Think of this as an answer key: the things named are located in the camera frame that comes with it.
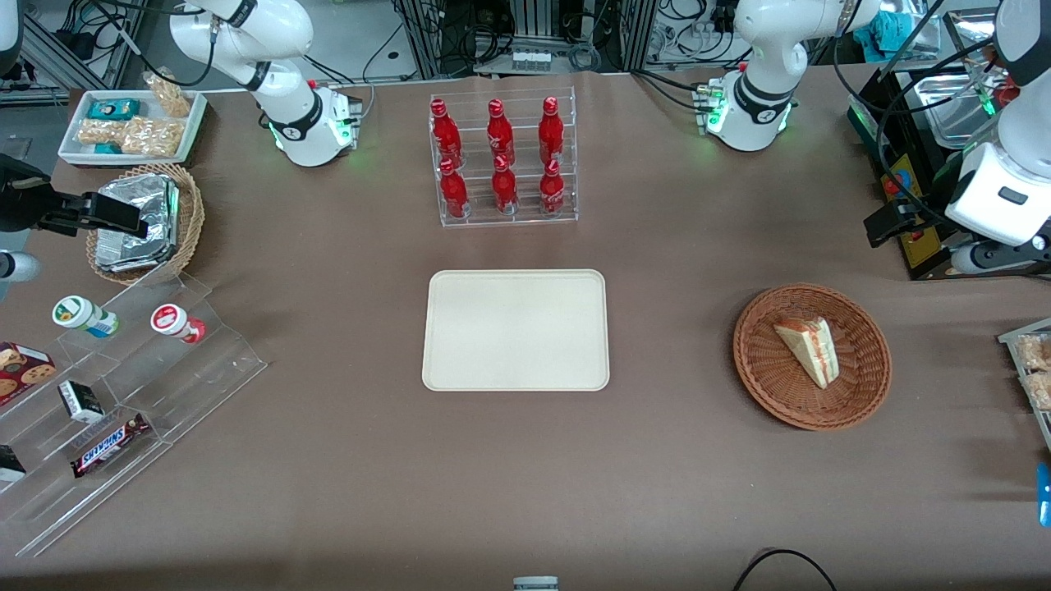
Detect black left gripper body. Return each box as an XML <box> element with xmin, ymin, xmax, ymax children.
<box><xmin>864</xmin><ymin>197</ymin><xmax>947</xmax><ymax>249</ymax></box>

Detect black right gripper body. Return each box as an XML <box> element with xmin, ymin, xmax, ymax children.
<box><xmin>0</xmin><ymin>154</ymin><xmax>95</xmax><ymax>237</ymax></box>

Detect triangular sandwich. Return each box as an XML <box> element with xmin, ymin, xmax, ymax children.
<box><xmin>773</xmin><ymin>318</ymin><xmax>841</xmax><ymax>390</ymax></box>

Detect light tan wicker basket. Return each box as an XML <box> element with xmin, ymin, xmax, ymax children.
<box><xmin>85</xmin><ymin>163</ymin><xmax>206</xmax><ymax>287</ymax></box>

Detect white rectangular snack tray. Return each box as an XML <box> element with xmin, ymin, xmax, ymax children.
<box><xmin>57</xmin><ymin>89</ymin><xmax>209</xmax><ymax>168</ymax></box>

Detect brown round wicker basket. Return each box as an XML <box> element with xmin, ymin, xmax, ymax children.
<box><xmin>733</xmin><ymin>283</ymin><xmax>893</xmax><ymax>432</ymax></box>

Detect clear tray with snacks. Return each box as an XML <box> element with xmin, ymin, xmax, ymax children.
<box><xmin>998</xmin><ymin>318</ymin><xmax>1051</xmax><ymax>452</ymax></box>

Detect cream plastic tray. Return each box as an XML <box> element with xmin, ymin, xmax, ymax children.
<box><xmin>422</xmin><ymin>269</ymin><xmax>611</xmax><ymax>392</ymax></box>

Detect silver foil wrapped packages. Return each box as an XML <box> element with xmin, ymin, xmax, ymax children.
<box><xmin>95</xmin><ymin>174</ymin><xmax>181</xmax><ymax>274</ymax></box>

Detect black food warmer appliance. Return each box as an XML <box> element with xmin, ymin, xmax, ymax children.
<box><xmin>847</xmin><ymin>8</ymin><xmax>1051</xmax><ymax>282</ymax></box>

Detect clear bag of puffed snacks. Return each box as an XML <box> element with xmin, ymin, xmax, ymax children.
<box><xmin>77</xmin><ymin>119</ymin><xmax>126</xmax><ymax>148</ymax></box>
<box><xmin>143</xmin><ymin>69</ymin><xmax>192</xmax><ymax>119</ymax></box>
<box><xmin>120</xmin><ymin>117</ymin><xmax>185</xmax><ymax>158</ymax></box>

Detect teal snack box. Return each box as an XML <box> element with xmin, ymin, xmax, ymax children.
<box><xmin>87</xmin><ymin>98</ymin><xmax>141</xmax><ymax>122</ymax></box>

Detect green lid yogurt bottle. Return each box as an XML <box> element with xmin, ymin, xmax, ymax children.
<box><xmin>52</xmin><ymin>295</ymin><xmax>120</xmax><ymax>339</ymax></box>

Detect red lid yogurt bottle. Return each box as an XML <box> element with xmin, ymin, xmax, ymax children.
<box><xmin>149</xmin><ymin>303</ymin><xmax>208</xmax><ymax>345</ymax></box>

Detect steel warmer pan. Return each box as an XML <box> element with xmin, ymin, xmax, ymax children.
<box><xmin>913</xmin><ymin>72</ymin><xmax>999</xmax><ymax>150</ymax></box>

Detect red chocolate chip cookie box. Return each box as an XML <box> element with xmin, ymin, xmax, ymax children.
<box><xmin>0</xmin><ymin>341</ymin><xmax>57</xmax><ymax>408</ymax></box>

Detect red fried food piece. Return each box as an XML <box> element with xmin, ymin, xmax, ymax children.
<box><xmin>982</xmin><ymin>53</ymin><xmax>1019</xmax><ymax>108</ymax></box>

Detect clear acrylic stepped display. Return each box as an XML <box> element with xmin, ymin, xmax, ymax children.
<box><xmin>0</xmin><ymin>271</ymin><xmax>268</xmax><ymax>559</ymax></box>

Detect teal cloth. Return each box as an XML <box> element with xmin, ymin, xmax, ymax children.
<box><xmin>862</xmin><ymin>7</ymin><xmax>922</xmax><ymax>63</ymax></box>

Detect small black white box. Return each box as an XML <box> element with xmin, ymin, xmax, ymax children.
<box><xmin>57</xmin><ymin>380</ymin><xmax>106</xmax><ymax>425</ymax></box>

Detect Snickers chocolate bar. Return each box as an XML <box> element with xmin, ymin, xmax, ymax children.
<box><xmin>70</xmin><ymin>412</ymin><xmax>152</xmax><ymax>479</ymax></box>

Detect clear acrylic bottle rack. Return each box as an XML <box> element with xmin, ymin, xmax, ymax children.
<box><xmin>429</xmin><ymin>86</ymin><xmax>580</xmax><ymax>229</ymax></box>

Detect red cola bottle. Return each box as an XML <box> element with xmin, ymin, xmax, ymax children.
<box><xmin>430</xmin><ymin>98</ymin><xmax>463</xmax><ymax>168</ymax></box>
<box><xmin>539</xmin><ymin>158</ymin><xmax>567</xmax><ymax>217</ymax></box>
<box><xmin>491</xmin><ymin>154</ymin><xmax>520</xmax><ymax>216</ymax></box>
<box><xmin>486</xmin><ymin>98</ymin><xmax>516</xmax><ymax>167</ymax></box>
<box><xmin>538</xmin><ymin>97</ymin><xmax>567</xmax><ymax>165</ymax></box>
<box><xmin>438</xmin><ymin>158</ymin><xmax>470</xmax><ymax>220</ymax></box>

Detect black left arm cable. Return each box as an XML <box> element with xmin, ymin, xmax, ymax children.
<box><xmin>833</xmin><ymin>0</ymin><xmax>999</xmax><ymax>227</ymax></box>

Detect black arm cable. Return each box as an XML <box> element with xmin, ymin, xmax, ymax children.
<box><xmin>78</xmin><ymin>0</ymin><xmax>221</xmax><ymax>89</ymax></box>
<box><xmin>833</xmin><ymin>0</ymin><xmax>999</xmax><ymax>227</ymax></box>

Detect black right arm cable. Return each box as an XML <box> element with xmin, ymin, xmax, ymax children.
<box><xmin>78</xmin><ymin>0</ymin><xmax>221</xmax><ymax>89</ymax></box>

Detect black looped cable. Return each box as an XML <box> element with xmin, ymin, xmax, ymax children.
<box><xmin>732</xmin><ymin>548</ymin><xmax>838</xmax><ymax>591</ymax></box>

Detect aluminium frame equipment rack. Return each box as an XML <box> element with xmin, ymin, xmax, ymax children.
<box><xmin>392</xmin><ymin>0</ymin><xmax>659</xmax><ymax>80</ymax></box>

